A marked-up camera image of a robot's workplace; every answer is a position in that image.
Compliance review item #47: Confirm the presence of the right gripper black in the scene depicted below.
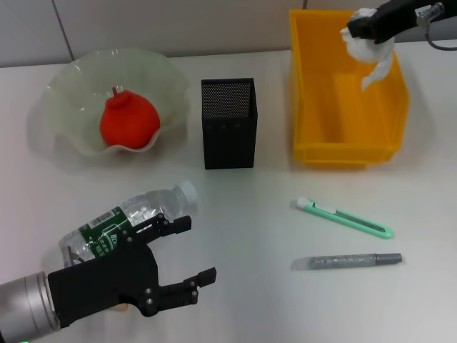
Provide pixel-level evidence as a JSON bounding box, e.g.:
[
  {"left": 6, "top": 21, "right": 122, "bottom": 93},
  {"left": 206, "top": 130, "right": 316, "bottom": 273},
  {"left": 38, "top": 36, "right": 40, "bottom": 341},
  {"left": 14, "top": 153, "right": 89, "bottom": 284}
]
[{"left": 346, "top": 0, "right": 435, "bottom": 45}]

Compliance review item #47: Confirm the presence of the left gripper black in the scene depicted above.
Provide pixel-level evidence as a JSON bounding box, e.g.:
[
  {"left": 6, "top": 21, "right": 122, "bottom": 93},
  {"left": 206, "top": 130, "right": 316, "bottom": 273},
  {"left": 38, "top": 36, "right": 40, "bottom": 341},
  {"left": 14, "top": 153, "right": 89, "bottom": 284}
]
[{"left": 48, "top": 213, "right": 218, "bottom": 328}]

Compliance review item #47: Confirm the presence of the white paper ball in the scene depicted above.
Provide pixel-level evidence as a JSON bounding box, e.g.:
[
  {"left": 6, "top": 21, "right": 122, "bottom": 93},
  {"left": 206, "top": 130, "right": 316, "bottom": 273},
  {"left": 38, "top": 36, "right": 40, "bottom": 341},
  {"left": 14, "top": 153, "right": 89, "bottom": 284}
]
[{"left": 338, "top": 6, "right": 396, "bottom": 91}]

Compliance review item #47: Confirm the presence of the clear water bottle green label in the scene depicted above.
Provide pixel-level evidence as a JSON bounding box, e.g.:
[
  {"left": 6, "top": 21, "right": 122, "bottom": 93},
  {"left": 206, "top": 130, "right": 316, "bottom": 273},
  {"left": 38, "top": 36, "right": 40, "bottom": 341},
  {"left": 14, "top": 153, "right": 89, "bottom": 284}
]
[{"left": 58, "top": 180, "right": 199, "bottom": 269}]

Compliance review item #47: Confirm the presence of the orange fruit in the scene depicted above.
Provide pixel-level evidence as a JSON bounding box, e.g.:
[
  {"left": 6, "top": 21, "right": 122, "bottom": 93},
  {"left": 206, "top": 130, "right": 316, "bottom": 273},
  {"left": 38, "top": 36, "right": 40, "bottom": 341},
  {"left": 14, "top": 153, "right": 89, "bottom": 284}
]
[{"left": 99, "top": 86, "right": 161, "bottom": 150}]

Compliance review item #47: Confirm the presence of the green utility knife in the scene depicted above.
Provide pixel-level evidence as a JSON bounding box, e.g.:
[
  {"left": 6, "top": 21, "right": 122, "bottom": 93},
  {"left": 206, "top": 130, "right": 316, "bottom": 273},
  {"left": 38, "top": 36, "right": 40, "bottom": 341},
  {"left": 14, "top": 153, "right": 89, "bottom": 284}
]
[{"left": 294, "top": 198, "right": 396, "bottom": 240}]

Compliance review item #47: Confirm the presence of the black mesh pen holder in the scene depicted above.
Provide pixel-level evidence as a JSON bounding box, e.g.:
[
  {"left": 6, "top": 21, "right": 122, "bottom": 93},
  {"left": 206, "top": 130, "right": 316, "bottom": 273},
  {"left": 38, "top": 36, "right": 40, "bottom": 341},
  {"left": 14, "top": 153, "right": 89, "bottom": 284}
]
[{"left": 200, "top": 76, "right": 258, "bottom": 170}]

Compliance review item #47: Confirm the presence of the grey marker pen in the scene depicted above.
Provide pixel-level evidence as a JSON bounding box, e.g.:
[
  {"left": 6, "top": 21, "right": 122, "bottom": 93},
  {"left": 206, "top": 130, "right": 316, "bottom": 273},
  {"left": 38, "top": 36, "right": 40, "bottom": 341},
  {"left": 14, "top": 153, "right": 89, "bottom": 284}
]
[{"left": 291, "top": 252, "right": 403, "bottom": 272}]

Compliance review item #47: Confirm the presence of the wavy green glass fruit plate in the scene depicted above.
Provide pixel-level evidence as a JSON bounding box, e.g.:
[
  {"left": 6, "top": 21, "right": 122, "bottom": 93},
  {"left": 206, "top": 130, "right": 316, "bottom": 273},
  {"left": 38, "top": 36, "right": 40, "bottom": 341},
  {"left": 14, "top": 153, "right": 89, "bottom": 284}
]
[{"left": 28, "top": 48, "right": 190, "bottom": 159}]

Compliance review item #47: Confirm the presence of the yellow plastic bin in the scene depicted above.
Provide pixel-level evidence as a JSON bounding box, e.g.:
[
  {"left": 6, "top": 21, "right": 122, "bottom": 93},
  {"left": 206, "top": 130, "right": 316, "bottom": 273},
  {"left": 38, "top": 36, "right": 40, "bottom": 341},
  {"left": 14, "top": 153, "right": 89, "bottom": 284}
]
[{"left": 288, "top": 9, "right": 411, "bottom": 169}]

